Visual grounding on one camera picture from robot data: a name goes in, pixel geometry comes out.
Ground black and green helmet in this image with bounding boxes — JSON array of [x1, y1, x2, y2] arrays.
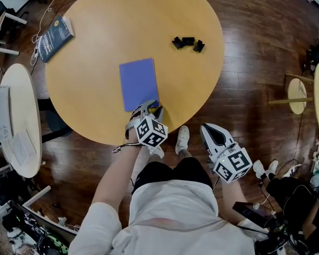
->
[[37, 234, 70, 255]]

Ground dark hardcover book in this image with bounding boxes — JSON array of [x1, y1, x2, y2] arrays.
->
[[35, 14, 75, 64]]

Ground person's right white shoe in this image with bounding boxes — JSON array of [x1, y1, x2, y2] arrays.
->
[[175, 125, 190, 155]]

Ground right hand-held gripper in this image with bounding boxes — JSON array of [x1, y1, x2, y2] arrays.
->
[[199, 122, 254, 184]]

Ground person's black shorts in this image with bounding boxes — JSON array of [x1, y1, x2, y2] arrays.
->
[[132, 156, 214, 197]]

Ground flat white box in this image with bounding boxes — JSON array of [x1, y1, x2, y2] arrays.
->
[[10, 130, 38, 167]]

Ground blue notebook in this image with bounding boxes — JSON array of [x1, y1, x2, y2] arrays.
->
[[119, 57, 161, 113]]

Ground person's left forearm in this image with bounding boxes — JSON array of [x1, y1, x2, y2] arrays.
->
[[91, 129, 145, 211]]

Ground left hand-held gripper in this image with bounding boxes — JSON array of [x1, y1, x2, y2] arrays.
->
[[124, 99, 169, 149]]

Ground round white table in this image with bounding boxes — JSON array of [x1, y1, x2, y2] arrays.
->
[[0, 63, 43, 179]]

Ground black phone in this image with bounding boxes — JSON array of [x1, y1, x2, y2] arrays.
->
[[232, 201, 276, 228]]

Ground person's white shirt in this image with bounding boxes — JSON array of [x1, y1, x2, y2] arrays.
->
[[68, 178, 270, 255]]

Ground person's left white shoe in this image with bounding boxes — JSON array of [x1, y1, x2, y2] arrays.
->
[[148, 144, 165, 159]]

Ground dark desk with white frame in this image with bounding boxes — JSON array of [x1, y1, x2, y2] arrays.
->
[[10, 185, 79, 249]]

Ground white floor cable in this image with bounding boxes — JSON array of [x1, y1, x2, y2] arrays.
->
[[30, 0, 70, 66]]

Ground black wrist strap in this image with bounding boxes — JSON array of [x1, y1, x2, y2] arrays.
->
[[112, 141, 144, 154]]

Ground person's right forearm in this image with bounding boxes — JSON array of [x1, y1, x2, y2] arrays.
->
[[220, 177, 250, 223]]

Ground small round wooden side table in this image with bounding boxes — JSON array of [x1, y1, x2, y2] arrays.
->
[[267, 62, 319, 133]]

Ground person's white shoe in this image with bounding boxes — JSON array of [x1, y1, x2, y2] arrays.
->
[[148, 144, 165, 159], [175, 125, 190, 155]]

